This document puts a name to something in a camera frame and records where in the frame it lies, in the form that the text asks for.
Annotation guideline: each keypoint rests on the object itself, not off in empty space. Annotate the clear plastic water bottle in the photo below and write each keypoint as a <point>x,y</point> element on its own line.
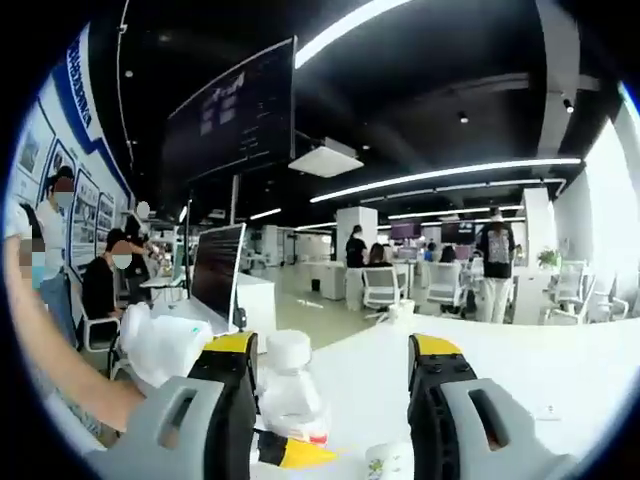
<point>292,395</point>

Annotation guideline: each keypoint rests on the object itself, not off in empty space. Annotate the white side desk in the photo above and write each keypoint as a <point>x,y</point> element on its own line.
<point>255,305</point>

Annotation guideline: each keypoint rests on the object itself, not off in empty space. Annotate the white paper cup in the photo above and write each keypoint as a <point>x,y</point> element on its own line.
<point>387,462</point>

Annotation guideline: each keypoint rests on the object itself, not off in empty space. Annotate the green potted plant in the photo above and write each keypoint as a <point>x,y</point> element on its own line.
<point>550,258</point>

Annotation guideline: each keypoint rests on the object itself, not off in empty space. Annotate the blue white wall display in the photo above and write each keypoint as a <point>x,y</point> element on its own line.
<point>85,100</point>

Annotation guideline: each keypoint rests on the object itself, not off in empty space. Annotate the white table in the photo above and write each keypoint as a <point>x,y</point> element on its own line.
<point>500,370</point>

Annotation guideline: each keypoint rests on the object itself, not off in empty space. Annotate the large hanging dark screen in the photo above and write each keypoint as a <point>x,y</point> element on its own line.
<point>235,110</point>

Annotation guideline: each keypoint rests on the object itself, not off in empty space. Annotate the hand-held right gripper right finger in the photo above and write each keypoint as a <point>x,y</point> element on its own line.
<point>435,430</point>

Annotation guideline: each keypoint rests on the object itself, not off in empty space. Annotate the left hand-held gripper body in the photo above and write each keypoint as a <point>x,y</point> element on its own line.
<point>160,345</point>

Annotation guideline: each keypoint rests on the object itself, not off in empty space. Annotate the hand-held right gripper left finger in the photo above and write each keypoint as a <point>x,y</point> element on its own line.
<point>225,410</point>

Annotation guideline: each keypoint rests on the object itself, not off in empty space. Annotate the dark computer monitor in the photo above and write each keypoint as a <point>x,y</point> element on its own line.
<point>215,275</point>

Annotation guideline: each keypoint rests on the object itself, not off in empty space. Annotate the white office chair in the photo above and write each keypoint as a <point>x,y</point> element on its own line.
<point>97,332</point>
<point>607,300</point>
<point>382,285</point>
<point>570,290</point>
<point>445,285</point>

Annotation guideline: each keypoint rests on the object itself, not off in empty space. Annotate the long ceiling light strip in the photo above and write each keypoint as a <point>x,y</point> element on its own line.
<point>450,172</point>
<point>345,27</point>

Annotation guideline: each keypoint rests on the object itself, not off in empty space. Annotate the white ceiling air conditioner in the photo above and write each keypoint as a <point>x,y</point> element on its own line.
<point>325,160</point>

